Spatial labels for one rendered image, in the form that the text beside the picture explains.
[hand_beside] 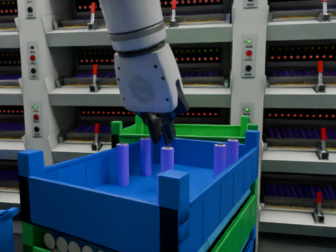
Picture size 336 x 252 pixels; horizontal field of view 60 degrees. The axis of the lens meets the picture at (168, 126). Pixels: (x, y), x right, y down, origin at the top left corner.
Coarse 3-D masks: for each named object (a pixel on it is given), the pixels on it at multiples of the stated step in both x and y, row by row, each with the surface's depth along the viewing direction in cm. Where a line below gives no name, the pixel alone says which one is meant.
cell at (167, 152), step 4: (164, 148) 40; (168, 148) 40; (172, 148) 40; (164, 152) 40; (168, 152) 40; (172, 152) 40; (164, 156) 40; (168, 156) 40; (172, 156) 40; (164, 160) 40; (168, 160) 40; (172, 160) 40; (164, 164) 40; (168, 164) 40; (172, 164) 40; (164, 168) 40; (168, 168) 40; (172, 168) 40
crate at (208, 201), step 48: (192, 144) 54; (240, 144) 50; (48, 192) 30; (96, 192) 27; (144, 192) 41; (192, 192) 41; (240, 192) 39; (96, 240) 27; (144, 240) 25; (192, 240) 25
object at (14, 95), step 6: (0, 66) 118; (6, 66) 118; (12, 66) 117; (18, 66) 117; (0, 90) 104; (6, 90) 103; (12, 90) 103; (18, 90) 103; (0, 96) 102; (6, 96) 102; (12, 96) 101; (18, 96) 101; (0, 102) 103; (6, 102) 103; (12, 102) 102; (18, 102) 102
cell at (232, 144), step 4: (228, 140) 46; (232, 140) 46; (236, 140) 46; (228, 144) 46; (232, 144) 46; (236, 144) 46; (228, 148) 47; (232, 148) 46; (236, 148) 46; (228, 152) 47; (232, 152) 46; (236, 152) 46; (228, 156) 47; (232, 156) 46; (236, 156) 46; (228, 160) 47; (232, 160) 46; (228, 164) 47
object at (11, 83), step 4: (0, 80) 106; (4, 80) 106; (8, 80) 106; (12, 80) 105; (16, 80) 105; (0, 84) 106; (4, 84) 106; (8, 84) 105; (12, 84) 105; (16, 84) 105
